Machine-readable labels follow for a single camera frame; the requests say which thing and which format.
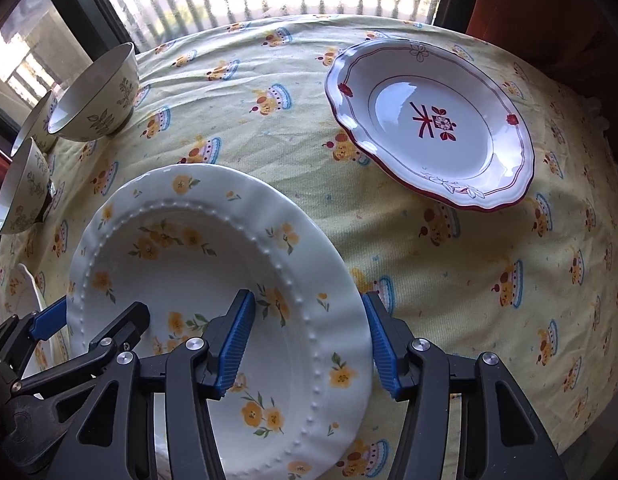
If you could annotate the white plate with yellow flowers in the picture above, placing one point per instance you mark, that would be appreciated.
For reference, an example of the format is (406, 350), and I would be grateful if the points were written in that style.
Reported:
(189, 270)

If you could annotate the leaf pattern ceramic bowl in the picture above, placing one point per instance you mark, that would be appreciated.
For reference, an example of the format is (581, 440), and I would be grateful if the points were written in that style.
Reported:
(21, 190)
(94, 95)
(31, 130)

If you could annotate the yellow printed tablecloth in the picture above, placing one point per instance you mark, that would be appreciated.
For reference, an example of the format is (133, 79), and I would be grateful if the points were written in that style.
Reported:
(299, 160)

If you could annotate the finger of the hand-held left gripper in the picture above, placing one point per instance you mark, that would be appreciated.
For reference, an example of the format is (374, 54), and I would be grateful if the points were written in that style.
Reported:
(123, 327)
(49, 319)

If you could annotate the plain white plate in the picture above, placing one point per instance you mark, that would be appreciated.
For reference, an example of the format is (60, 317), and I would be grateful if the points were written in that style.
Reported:
(28, 287)

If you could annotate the white plate with red rim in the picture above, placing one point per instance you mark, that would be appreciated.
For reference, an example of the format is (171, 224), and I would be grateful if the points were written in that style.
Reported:
(439, 120)

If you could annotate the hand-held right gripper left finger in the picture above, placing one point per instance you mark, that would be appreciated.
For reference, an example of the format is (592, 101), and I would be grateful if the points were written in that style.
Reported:
(235, 347)

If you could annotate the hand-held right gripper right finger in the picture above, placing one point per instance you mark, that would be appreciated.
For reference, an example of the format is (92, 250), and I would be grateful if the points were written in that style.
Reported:
(383, 350)

